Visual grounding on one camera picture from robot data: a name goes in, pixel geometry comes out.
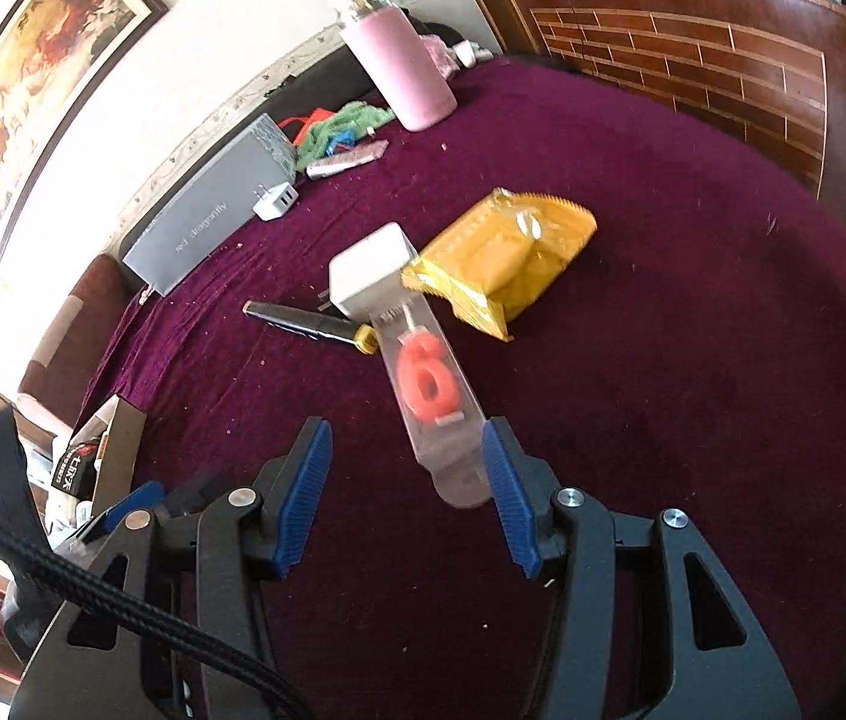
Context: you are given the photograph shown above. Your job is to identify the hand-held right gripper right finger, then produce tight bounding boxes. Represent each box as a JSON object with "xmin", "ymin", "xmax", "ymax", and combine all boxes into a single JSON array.
[{"xmin": 481, "ymin": 416, "xmax": 803, "ymax": 720}]

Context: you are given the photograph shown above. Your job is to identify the red bag handle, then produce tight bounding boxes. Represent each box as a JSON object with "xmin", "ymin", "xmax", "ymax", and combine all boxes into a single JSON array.
[{"xmin": 277, "ymin": 114, "xmax": 334, "ymax": 147}]

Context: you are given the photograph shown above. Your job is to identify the green cloth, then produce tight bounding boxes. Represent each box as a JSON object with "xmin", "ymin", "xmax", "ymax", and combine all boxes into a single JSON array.
[{"xmin": 295, "ymin": 100, "xmax": 395, "ymax": 172}]

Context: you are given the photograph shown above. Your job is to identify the red number candle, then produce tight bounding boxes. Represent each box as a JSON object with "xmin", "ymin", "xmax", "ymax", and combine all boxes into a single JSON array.
[{"xmin": 395, "ymin": 307, "xmax": 467, "ymax": 427}]

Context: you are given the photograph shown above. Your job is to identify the pink thermos bottle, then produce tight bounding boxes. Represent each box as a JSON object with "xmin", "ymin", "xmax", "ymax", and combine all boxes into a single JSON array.
[{"xmin": 329, "ymin": 0, "xmax": 458, "ymax": 132}]

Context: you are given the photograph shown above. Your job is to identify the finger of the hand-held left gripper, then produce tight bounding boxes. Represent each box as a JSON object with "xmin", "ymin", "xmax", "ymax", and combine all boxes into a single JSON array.
[
  {"xmin": 164, "ymin": 467, "xmax": 227, "ymax": 517},
  {"xmin": 55, "ymin": 480, "xmax": 169, "ymax": 552}
]

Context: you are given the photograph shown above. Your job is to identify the orange snack packet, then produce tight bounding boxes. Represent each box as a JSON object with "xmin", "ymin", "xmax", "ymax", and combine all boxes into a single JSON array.
[{"xmin": 400, "ymin": 187, "xmax": 596, "ymax": 342}]

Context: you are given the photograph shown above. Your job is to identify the pink cloth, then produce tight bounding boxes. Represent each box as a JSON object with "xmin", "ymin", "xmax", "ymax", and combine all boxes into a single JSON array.
[{"xmin": 423, "ymin": 34, "xmax": 461, "ymax": 80}]

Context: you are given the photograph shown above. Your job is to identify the black braided cable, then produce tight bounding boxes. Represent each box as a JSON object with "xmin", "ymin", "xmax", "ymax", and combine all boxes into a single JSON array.
[{"xmin": 0, "ymin": 484, "xmax": 315, "ymax": 720}]

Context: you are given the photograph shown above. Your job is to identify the black printed packet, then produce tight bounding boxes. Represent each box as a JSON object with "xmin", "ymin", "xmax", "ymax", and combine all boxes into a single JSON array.
[{"xmin": 52, "ymin": 441, "xmax": 103, "ymax": 500}]

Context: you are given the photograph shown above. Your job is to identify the pink white cream tube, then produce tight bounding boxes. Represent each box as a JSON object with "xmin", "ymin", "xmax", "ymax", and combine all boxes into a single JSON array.
[{"xmin": 305, "ymin": 141, "xmax": 386, "ymax": 181}]

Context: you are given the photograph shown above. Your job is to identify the dark grey cushion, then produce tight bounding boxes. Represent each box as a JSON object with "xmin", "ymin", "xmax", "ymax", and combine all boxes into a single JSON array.
[{"xmin": 265, "ymin": 52, "xmax": 364, "ymax": 128}]

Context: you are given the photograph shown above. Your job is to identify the white small box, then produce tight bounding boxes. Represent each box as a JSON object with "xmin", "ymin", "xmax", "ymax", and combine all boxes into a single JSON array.
[{"xmin": 328, "ymin": 222, "xmax": 416, "ymax": 323}]

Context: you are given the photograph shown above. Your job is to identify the brown cardboard box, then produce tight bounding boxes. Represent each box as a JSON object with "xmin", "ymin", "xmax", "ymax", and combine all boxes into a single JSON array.
[{"xmin": 48, "ymin": 394, "xmax": 148, "ymax": 533}]

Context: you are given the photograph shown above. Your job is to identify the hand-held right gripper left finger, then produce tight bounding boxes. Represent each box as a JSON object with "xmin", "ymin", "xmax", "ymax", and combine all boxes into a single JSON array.
[{"xmin": 14, "ymin": 418, "xmax": 334, "ymax": 720}]

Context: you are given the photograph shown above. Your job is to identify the framed painting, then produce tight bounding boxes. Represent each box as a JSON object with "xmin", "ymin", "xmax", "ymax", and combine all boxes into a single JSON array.
[{"xmin": 0, "ymin": 0, "xmax": 169, "ymax": 267}]

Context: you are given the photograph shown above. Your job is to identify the black marker yellow cap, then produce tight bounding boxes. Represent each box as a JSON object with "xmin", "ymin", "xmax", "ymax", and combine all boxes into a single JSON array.
[{"xmin": 243, "ymin": 300, "xmax": 377, "ymax": 355}]

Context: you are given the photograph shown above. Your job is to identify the grey cardboard box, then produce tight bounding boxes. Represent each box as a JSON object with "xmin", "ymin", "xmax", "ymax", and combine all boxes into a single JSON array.
[{"xmin": 123, "ymin": 114, "xmax": 298, "ymax": 297}]

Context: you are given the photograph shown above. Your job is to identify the maroon chair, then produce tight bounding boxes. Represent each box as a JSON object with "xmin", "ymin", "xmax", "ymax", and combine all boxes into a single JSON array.
[{"xmin": 18, "ymin": 253, "xmax": 143, "ymax": 421}]

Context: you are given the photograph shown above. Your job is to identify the wooden brick-pattern cabinet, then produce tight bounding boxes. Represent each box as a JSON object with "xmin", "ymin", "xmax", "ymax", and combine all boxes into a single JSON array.
[{"xmin": 438, "ymin": 0, "xmax": 846, "ymax": 241}]

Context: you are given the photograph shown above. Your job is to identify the pink pad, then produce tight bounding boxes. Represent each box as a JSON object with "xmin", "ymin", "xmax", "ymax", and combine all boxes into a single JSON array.
[{"xmin": 16, "ymin": 392, "xmax": 73, "ymax": 440}]

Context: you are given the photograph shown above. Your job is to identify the white USB charger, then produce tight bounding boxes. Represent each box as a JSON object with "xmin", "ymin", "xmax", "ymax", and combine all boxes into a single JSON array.
[{"xmin": 252, "ymin": 184, "xmax": 296, "ymax": 222}]

